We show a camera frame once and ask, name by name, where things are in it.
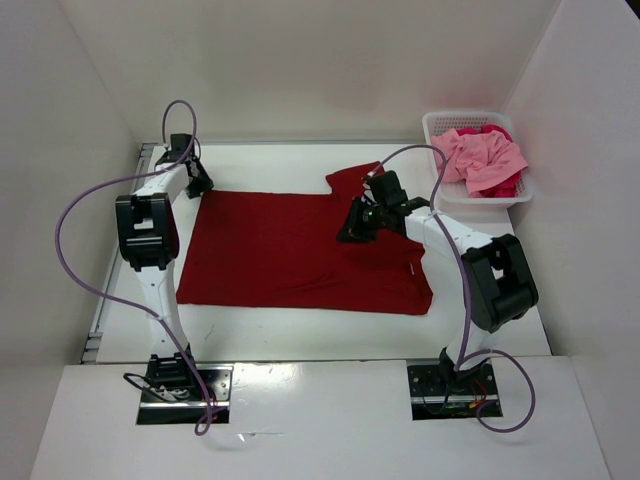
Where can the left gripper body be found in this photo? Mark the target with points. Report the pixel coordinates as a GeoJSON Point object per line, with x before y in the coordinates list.
{"type": "Point", "coordinates": [201, 172]}

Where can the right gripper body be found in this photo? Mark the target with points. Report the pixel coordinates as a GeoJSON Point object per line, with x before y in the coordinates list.
{"type": "Point", "coordinates": [380, 220]}

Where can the red t-shirt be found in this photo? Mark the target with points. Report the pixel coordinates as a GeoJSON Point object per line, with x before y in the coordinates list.
{"type": "Point", "coordinates": [279, 250]}

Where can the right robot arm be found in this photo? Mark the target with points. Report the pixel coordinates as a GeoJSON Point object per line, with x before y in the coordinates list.
{"type": "Point", "coordinates": [497, 283]}

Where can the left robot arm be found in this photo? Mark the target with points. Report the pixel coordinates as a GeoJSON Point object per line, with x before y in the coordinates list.
{"type": "Point", "coordinates": [149, 242]}

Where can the light pink t-shirt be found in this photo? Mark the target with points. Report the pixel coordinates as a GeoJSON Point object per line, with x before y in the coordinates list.
{"type": "Point", "coordinates": [449, 144]}

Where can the white plastic basket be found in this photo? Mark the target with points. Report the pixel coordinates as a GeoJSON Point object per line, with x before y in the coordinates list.
{"type": "Point", "coordinates": [455, 195]}

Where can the hot pink t-shirt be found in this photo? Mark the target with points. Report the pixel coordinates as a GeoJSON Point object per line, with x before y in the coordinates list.
{"type": "Point", "coordinates": [490, 163]}

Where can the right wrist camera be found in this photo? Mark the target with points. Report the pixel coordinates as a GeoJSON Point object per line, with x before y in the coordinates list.
{"type": "Point", "coordinates": [386, 190]}

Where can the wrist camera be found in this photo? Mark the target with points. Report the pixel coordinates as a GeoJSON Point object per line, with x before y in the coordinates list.
{"type": "Point", "coordinates": [181, 144]}
{"type": "Point", "coordinates": [386, 190]}

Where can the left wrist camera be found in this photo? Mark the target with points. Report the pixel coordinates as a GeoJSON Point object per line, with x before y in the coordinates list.
{"type": "Point", "coordinates": [181, 144]}

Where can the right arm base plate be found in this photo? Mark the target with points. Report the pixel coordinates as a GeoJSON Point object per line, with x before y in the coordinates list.
{"type": "Point", "coordinates": [427, 386]}

